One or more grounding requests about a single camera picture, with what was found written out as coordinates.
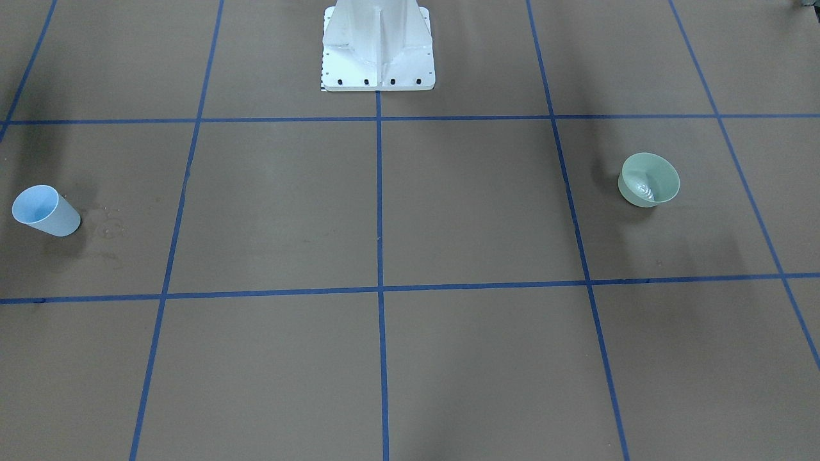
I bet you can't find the light green bowl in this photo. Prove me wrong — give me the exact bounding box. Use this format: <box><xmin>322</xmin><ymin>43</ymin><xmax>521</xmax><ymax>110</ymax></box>
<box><xmin>618</xmin><ymin>152</ymin><xmax>680</xmax><ymax>208</ymax></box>

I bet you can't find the light blue plastic cup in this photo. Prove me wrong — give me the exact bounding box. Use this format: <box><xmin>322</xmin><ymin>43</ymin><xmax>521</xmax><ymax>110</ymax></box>
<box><xmin>12</xmin><ymin>184</ymin><xmax>81</xmax><ymax>238</ymax></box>

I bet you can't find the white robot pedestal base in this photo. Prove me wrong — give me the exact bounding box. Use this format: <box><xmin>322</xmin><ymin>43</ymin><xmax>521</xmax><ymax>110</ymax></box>
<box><xmin>320</xmin><ymin>1</ymin><xmax>436</xmax><ymax>92</ymax></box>

